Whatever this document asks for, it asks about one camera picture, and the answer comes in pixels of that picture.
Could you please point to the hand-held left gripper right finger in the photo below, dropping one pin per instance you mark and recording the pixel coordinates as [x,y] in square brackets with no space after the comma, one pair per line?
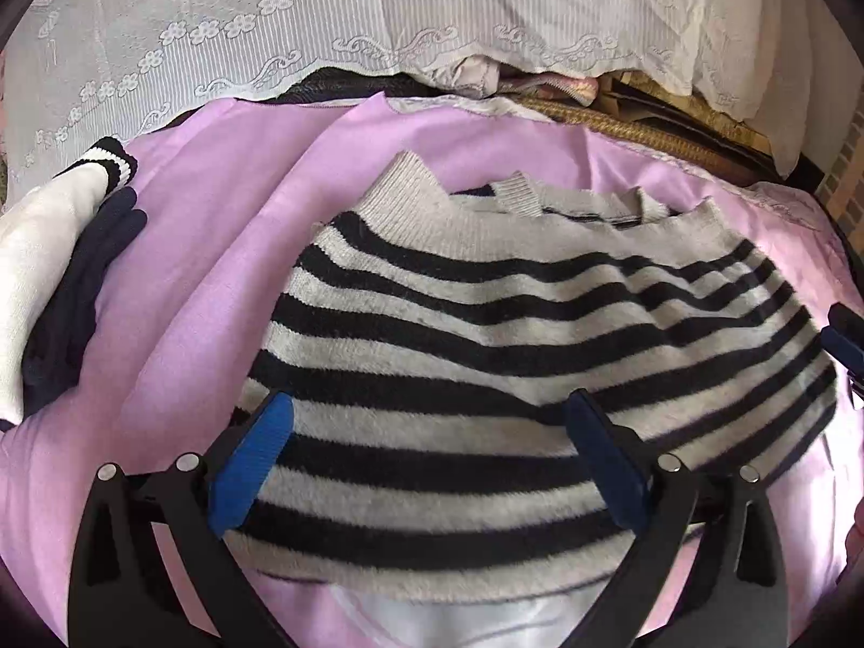
[607,466]

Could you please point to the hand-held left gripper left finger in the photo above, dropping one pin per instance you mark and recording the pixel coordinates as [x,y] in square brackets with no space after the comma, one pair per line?
[253,459]

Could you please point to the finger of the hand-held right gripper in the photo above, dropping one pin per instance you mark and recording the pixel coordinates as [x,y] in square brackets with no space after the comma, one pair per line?
[844,344]

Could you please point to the black grey striped sweater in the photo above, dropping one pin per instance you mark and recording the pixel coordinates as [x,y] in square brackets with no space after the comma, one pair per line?
[506,324]

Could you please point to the purple bed sheet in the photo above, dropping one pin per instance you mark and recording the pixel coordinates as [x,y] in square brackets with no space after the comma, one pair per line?
[216,236]

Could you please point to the navy garment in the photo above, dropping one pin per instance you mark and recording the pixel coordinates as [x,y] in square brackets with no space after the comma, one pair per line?
[101,250]

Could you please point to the white garment with striped cuff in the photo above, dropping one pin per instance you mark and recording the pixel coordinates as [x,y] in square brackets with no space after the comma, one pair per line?
[47,250]

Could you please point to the pink patterned blanket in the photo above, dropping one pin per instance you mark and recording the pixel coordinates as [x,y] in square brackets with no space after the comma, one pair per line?
[567,86]

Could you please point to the dark striped cloth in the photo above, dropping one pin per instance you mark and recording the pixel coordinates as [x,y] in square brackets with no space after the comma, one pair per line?
[337,84]

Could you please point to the pale folded cloth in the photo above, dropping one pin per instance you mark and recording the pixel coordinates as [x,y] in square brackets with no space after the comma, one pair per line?
[476,77]

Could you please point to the white lace cloth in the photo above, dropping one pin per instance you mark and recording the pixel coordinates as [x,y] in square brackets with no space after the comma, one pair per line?
[270,13]

